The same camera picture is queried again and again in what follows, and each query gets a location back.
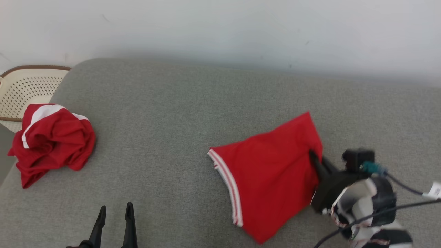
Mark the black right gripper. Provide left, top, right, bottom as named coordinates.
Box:
left=308, top=149, right=372, bottom=215

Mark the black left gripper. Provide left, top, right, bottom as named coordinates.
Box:
left=65, top=202, right=138, bottom=248

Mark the red garment striped white trim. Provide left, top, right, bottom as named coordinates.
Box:
left=207, top=111, right=324, bottom=245

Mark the red garment wide white band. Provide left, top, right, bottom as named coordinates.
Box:
left=8, top=103, right=96, bottom=189

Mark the grey fabric sofa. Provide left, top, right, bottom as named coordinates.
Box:
left=0, top=58, right=441, bottom=248

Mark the cream perforated laundry basket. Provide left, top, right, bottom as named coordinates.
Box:
left=0, top=65, right=72, bottom=133

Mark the teal plug right camera cable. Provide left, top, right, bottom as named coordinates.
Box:
left=360, top=161, right=441, bottom=201

